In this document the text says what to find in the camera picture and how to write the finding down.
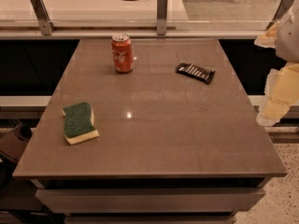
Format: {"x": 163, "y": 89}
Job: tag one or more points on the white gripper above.
{"x": 289, "y": 37}

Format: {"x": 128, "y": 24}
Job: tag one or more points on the black rxbar chocolate wrapper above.
{"x": 195, "y": 72}

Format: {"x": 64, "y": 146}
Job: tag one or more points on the green and yellow sponge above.
{"x": 78, "y": 123}

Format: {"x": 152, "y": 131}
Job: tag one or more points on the red coca-cola can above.
{"x": 122, "y": 53}

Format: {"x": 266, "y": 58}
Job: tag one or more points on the grey drawer front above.
{"x": 191, "y": 200}

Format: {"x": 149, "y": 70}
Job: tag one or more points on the dark chair at left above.
{"x": 12, "y": 145}

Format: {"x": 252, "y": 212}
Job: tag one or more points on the right metal railing bracket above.
{"x": 283, "y": 7}

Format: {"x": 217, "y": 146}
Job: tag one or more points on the metal railing bracket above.
{"x": 45, "y": 26}
{"x": 161, "y": 16}
{"x": 283, "y": 7}

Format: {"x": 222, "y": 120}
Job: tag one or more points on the middle metal railing bracket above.
{"x": 161, "y": 16}

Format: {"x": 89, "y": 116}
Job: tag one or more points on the left metal railing bracket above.
{"x": 45, "y": 26}

